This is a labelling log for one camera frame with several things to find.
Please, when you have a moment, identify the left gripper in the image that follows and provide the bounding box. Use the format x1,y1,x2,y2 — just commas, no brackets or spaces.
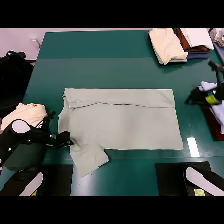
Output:
48,130,74,148

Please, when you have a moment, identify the pale grey T-shirt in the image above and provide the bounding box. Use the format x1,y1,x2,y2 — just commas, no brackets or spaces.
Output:
57,87,185,179

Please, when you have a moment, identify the black bag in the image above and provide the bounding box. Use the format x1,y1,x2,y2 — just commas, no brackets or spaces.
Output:
0,50,35,114

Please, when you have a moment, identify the cream folded garment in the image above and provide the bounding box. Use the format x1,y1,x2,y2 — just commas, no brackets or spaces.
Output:
147,28,189,66

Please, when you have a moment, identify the red garment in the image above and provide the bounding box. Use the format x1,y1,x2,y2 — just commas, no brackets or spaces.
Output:
203,106,224,142

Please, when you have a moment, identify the brown garment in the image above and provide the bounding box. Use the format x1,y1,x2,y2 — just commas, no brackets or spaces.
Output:
173,28,212,54

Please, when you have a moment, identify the blue garment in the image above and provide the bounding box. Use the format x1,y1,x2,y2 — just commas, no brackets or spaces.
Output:
186,49,212,61

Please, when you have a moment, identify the white folded garment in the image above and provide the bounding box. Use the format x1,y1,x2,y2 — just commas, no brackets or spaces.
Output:
180,28,215,51

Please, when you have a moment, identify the grey patterned garment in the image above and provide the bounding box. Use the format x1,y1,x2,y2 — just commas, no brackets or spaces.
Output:
209,28,224,48

